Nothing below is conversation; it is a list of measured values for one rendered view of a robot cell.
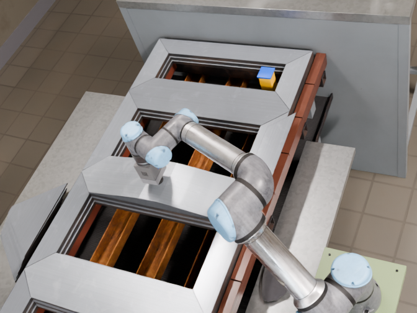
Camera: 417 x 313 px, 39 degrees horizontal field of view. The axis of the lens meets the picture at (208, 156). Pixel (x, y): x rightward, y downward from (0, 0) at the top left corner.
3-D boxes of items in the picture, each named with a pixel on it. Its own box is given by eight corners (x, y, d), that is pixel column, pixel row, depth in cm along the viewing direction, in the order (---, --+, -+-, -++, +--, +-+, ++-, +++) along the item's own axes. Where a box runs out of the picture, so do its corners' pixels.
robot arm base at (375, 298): (387, 283, 193) (385, 271, 185) (373, 325, 186) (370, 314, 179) (343, 269, 200) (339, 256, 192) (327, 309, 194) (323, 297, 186)
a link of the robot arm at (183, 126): (286, 163, 165) (178, 99, 196) (260, 190, 162) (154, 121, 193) (295, 185, 174) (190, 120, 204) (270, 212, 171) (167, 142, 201)
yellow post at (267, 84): (266, 108, 257) (259, 78, 242) (270, 100, 259) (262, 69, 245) (277, 110, 255) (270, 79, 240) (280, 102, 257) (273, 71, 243)
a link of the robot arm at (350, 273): (382, 281, 184) (379, 263, 173) (355, 313, 180) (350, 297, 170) (350, 259, 191) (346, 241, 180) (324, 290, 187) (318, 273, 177)
